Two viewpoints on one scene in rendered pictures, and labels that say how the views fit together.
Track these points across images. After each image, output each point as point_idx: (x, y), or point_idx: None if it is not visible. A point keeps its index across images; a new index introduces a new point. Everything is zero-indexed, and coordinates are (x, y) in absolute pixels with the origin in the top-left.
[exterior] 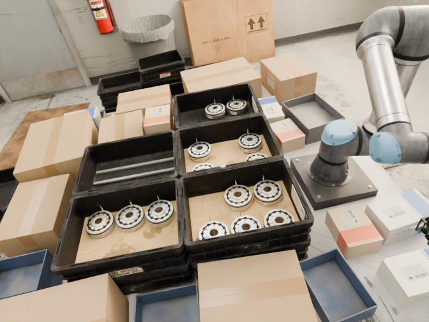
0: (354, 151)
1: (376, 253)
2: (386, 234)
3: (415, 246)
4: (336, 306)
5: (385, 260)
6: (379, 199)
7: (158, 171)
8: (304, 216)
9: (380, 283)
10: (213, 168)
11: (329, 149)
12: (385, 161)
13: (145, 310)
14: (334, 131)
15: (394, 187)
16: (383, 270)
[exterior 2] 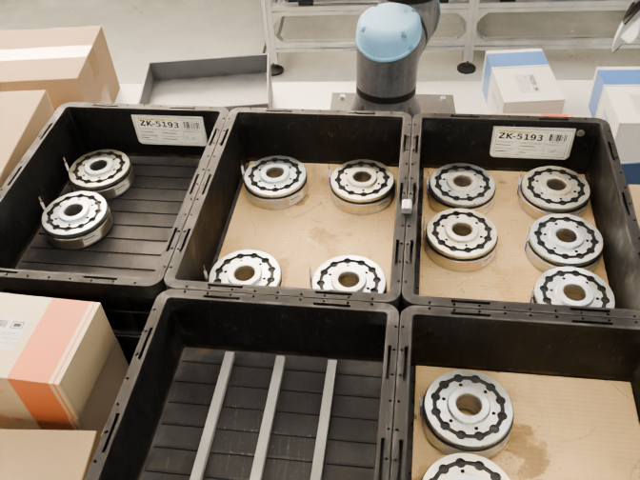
0: (424, 44)
1: None
2: (559, 110)
3: (564, 109)
4: None
5: (621, 121)
6: (460, 108)
7: (271, 407)
8: (572, 139)
9: (626, 162)
10: (398, 227)
11: (405, 67)
12: None
13: None
14: (395, 27)
15: (440, 86)
16: (625, 138)
